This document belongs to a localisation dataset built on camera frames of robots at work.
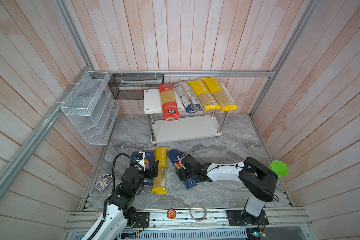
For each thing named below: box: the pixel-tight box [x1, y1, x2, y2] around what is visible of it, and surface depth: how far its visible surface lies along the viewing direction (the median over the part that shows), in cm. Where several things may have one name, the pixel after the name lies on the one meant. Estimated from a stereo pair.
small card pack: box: [94, 173, 113, 192], surface depth 85 cm
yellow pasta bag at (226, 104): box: [202, 77, 238, 112], surface depth 81 cm
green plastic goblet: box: [268, 160, 289, 179], surface depth 77 cm
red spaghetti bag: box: [158, 84, 181, 122], surface depth 79 cm
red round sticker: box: [167, 208, 177, 220], surface depth 77 cm
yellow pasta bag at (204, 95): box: [188, 79, 221, 111], surface depth 81 cm
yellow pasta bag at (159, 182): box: [151, 146, 169, 194], surface depth 89 cm
